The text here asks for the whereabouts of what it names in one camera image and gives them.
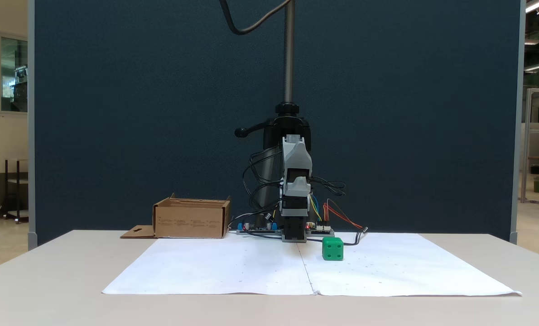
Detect green dice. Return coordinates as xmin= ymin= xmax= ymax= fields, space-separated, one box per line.
xmin=322 ymin=237 xmax=344 ymax=262

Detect red wires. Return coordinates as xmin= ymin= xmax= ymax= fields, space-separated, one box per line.
xmin=323 ymin=198 xmax=364 ymax=230

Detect black shelf rack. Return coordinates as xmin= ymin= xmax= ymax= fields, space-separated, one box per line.
xmin=0 ymin=158 xmax=29 ymax=224

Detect dark blue partition panel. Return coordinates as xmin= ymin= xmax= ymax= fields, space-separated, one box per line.
xmin=28 ymin=0 xmax=526 ymax=248

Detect yellow wire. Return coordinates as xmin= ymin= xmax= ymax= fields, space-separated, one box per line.
xmin=310 ymin=194 xmax=323 ymax=223

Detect green circuit board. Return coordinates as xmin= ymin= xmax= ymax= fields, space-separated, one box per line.
xmin=306 ymin=224 xmax=336 ymax=237

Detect metal stand pole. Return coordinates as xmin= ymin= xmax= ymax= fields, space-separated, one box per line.
xmin=284 ymin=0 xmax=295 ymax=105

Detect black camera cable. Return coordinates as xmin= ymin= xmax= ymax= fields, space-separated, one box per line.
xmin=218 ymin=0 xmax=294 ymax=36

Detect white paper sheet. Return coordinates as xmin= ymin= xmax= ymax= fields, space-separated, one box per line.
xmin=102 ymin=237 xmax=316 ymax=296
xmin=298 ymin=233 xmax=523 ymax=297

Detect black arm wire bundle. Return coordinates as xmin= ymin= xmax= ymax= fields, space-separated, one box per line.
xmin=308 ymin=176 xmax=347 ymax=197
xmin=243 ymin=151 xmax=284 ymax=214

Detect black cable with white connector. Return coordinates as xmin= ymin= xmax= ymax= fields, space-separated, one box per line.
xmin=307 ymin=226 xmax=368 ymax=246

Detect brown cardboard box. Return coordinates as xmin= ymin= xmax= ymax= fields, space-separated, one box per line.
xmin=120 ymin=193 xmax=232 ymax=239

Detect blue circuit board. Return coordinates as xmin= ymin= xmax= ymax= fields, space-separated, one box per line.
xmin=236 ymin=221 xmax=282 ymax=235

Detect framed window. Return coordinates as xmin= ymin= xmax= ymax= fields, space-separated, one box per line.
xmin=0 ymin=30 xmax=29 ymax=116

